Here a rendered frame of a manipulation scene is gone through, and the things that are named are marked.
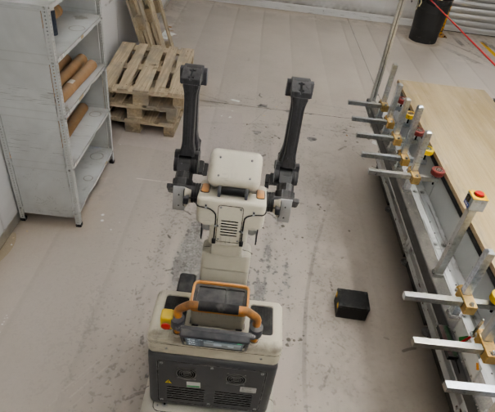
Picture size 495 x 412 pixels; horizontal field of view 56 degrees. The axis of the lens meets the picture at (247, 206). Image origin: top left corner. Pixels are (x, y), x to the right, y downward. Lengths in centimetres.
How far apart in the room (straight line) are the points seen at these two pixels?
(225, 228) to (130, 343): 122
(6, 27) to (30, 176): 101
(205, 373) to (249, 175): 85
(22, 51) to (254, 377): 215
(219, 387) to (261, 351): 32
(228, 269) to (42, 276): 155
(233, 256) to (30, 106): 169
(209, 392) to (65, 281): 143
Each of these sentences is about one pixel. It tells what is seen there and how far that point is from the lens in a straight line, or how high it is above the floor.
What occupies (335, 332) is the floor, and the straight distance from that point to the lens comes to 306.
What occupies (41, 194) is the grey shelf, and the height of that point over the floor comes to 26.
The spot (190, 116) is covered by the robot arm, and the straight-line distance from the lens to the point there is 190.
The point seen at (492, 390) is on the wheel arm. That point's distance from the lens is 191.
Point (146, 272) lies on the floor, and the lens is 322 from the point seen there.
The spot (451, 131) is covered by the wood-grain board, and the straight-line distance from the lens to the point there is 360.
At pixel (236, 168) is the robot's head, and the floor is 134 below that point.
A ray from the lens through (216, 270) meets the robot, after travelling 213.
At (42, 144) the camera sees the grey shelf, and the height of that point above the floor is 69.
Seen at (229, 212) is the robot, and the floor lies 119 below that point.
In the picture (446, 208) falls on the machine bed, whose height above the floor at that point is 73.
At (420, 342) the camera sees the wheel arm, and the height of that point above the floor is 86.
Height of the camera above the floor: 235
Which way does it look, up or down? 38 degrees down
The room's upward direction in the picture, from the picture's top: 8 degrees clockwise
